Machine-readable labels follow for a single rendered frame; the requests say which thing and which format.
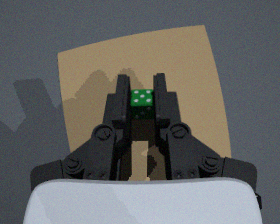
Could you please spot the tan flat mat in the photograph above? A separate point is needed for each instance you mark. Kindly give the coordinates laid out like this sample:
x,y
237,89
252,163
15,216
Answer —
x,y
88,73

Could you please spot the black die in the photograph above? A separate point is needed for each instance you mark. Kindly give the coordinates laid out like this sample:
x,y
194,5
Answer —
x,y
259,200

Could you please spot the green die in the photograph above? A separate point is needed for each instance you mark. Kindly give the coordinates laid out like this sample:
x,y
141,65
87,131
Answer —
x,y
142,104

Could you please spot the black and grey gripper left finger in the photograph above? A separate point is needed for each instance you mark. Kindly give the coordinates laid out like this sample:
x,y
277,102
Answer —
x,y
108,143

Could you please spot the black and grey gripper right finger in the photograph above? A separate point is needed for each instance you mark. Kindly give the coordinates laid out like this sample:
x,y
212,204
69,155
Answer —
x,y
189,158

